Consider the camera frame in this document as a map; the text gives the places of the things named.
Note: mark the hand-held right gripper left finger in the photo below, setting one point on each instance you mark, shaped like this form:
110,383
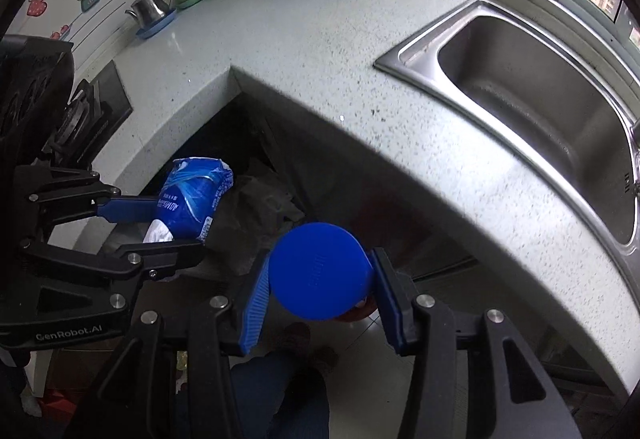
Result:
255,304

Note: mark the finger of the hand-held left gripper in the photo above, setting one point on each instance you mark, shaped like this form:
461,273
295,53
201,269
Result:
165,256
130,210

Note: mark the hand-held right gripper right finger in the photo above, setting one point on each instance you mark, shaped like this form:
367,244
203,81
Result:
390,304

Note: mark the red bin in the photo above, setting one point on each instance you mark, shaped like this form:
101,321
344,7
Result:
357,314

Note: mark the blue round lid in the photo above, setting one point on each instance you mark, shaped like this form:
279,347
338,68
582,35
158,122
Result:
315,269

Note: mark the person's shoe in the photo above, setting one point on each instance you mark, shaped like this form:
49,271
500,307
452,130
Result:
295,339

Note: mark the gas stove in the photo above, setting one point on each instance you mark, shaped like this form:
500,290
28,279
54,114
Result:
112,94

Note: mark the black plastic bag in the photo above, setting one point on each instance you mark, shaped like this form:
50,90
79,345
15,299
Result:
250,219

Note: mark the person's leg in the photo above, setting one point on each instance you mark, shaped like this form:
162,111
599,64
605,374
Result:
280,399

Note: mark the blue coaster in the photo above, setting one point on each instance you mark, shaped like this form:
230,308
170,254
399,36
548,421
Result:
160,28

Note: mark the steel teapot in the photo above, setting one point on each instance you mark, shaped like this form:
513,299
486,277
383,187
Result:
150,9

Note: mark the stainless steel sink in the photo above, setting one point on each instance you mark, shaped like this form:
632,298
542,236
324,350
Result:
525,84

